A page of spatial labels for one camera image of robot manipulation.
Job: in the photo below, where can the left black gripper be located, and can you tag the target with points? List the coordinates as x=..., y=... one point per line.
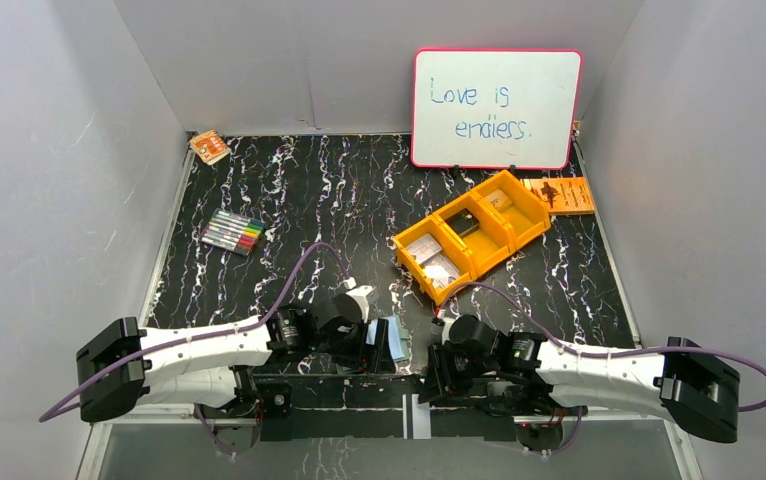
x=378, y=351

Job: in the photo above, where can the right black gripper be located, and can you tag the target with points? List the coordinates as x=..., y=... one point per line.
x=441, y=379

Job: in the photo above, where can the green card holder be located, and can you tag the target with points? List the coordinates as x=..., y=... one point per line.
x=398, y=337

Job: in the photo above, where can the orange divided bin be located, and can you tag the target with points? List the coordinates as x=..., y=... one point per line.
x=466, y=238

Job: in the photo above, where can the white cards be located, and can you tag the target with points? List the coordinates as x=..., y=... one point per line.
x=436, y=266

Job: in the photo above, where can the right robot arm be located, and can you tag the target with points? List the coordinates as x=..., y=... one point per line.
x=694, y=390

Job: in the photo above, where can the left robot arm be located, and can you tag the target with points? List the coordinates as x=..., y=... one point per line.
x=126, y=366

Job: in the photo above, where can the beige card in bin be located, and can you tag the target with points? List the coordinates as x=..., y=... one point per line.
x=499, y=200

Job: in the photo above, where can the small orange card box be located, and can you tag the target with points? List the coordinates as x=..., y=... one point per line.
x=209, y=147

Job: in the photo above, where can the small black box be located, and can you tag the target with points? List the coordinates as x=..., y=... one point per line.
x=463, y=223

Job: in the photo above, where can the marker pen set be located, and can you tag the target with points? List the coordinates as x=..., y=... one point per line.
x=232, y=232

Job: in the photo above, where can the orange book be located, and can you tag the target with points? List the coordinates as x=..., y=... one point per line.
x=563, y=195

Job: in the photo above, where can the pink framed whiteboard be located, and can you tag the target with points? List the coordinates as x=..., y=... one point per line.
x=496, y=108

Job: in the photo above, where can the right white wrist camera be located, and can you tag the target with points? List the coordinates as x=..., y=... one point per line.
x=440, y=329

